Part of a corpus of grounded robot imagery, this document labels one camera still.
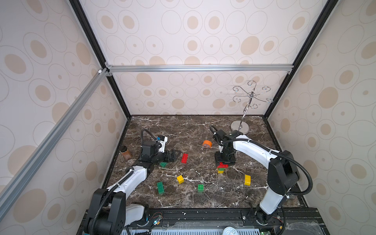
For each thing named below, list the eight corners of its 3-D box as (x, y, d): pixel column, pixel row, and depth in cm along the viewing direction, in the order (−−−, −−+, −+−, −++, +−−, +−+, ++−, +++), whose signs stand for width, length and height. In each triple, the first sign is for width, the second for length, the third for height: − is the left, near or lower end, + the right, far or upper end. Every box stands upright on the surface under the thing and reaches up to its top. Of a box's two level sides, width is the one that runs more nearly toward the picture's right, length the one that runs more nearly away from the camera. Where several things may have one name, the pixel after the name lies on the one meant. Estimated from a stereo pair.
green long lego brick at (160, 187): (159, 194, 83) (158, 193, 81) (157, 183, 87) (156, 182, 85) (165, 193, 84) (164, 191, 82) (163, 182, 88) (162, 180, 86)
